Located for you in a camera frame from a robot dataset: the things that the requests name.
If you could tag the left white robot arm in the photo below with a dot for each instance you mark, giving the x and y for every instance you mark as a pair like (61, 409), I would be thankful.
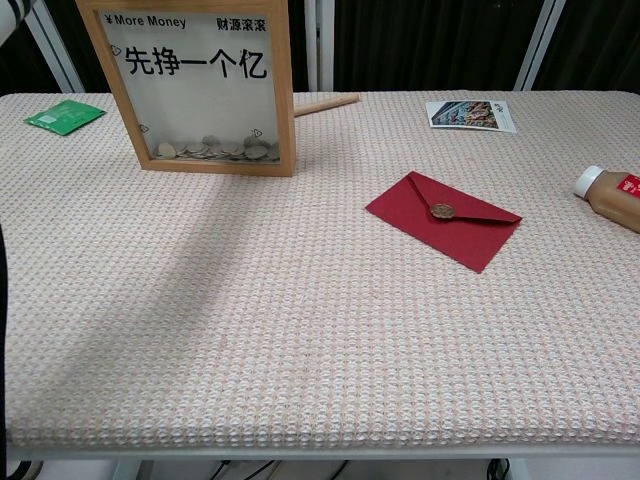
(10, 15)

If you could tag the beige woven tablecloth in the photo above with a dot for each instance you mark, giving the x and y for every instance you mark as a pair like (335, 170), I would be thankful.
(350, 350)

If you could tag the red envelope with seal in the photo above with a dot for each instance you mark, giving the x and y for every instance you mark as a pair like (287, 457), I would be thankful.
(435, 235)

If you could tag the wooden stick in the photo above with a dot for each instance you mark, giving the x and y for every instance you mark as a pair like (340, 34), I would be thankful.
(325, 103)

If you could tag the photo postcard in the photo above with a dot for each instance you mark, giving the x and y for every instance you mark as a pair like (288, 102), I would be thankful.
(470, 116)

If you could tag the green foil packet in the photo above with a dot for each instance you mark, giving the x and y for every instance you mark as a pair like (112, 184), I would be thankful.
(65, 116)

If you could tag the brown drink bottle red label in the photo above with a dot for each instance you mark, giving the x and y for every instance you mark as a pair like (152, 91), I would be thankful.
(615, 200)

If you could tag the wooden coin box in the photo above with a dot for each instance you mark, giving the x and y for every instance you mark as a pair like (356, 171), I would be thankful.
(285, 100)

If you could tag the white frame post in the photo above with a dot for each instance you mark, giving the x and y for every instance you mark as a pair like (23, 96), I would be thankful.
(320, 45)
(52, 50)
(535, 45)

